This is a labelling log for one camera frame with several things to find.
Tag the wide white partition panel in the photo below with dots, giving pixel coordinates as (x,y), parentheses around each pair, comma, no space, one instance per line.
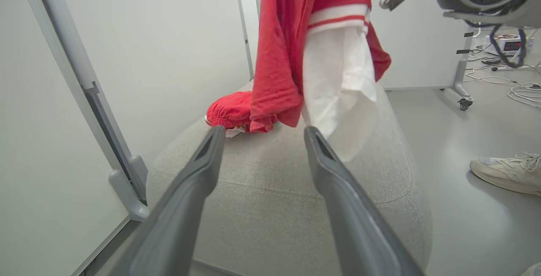
(34,140)

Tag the grey fabric sofa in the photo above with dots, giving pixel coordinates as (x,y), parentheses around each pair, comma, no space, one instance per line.
(262,208)

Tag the white device red display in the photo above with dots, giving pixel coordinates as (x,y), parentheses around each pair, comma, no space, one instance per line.
(507,47)

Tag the white sneaker with laces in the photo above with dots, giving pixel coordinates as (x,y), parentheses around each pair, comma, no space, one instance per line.
(507,174)

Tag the distant white partition panel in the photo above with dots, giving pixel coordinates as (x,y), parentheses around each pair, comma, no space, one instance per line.
(414,56)

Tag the small partition caster wheel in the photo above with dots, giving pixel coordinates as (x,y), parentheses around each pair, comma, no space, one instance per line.
(465,104)

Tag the white sneaker toe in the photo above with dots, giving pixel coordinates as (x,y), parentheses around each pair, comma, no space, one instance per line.
(533,270)

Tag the white partition panel grey frame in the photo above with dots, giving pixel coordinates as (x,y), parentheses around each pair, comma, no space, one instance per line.
(169,56)

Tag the red jersey white sleeve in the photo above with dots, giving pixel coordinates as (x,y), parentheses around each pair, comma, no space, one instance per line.
(279,35)

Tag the red shorts elastic waist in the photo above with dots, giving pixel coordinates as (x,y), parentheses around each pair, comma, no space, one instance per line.
(228,109)

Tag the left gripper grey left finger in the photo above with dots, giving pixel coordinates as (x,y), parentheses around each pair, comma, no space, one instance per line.
(177,217)

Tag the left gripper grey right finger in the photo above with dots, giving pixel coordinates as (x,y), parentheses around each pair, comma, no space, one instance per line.
(355,225)

